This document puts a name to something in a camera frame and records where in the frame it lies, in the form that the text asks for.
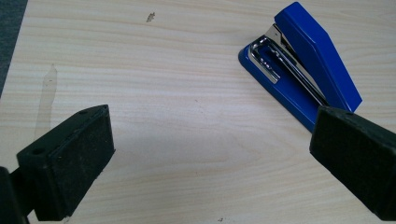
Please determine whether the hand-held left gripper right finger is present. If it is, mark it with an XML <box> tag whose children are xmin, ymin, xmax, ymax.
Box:
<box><xmin>309</xmin><ymin>105</ymin><xmax>396</xmax><ymax>221</ymax></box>

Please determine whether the blue stapler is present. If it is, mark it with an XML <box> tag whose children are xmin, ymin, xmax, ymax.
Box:
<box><xmin>237</xmin><ymin>1</ymin><xmax>363</xmax><ymax>133</ymax></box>

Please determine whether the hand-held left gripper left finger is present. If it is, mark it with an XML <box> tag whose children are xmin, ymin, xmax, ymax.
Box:
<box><xmin>16</xmin><ymin>104</ymin><xmax>117</xmax><ymax>222</ymax></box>

